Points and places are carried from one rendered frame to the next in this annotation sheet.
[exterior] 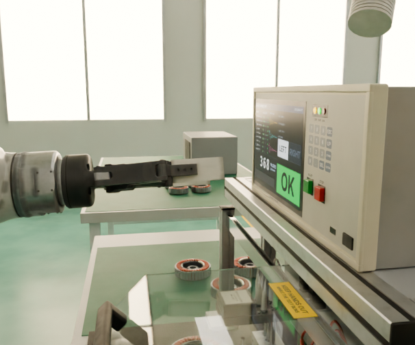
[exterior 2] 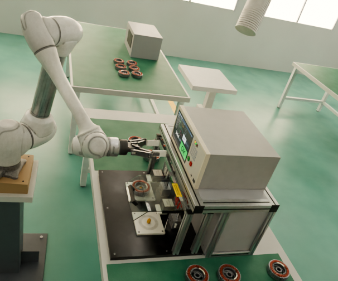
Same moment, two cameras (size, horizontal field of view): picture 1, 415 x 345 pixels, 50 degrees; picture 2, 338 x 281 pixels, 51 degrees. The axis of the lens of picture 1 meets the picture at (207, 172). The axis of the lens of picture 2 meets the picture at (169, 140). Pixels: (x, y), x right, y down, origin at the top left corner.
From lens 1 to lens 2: 1.16 m
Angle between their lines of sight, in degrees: 25
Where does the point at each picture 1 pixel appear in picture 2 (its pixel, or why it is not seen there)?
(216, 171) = (164, 154)
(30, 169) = (112, 146)
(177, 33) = not seen: outside the picture
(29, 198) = (111, 154)
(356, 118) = (202, 156)
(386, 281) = (198, 193)
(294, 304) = (177, 192)
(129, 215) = (97, 91)
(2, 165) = not seen: hidden behind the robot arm
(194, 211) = (133, 93)
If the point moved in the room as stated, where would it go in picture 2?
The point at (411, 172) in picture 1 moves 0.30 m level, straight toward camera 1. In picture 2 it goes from (211, 170) to (192, 211)
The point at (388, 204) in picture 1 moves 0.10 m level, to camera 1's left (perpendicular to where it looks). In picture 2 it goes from (204, 176) to (183, 173)
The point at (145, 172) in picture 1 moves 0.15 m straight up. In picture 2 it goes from (146, 155) to (153, 127)
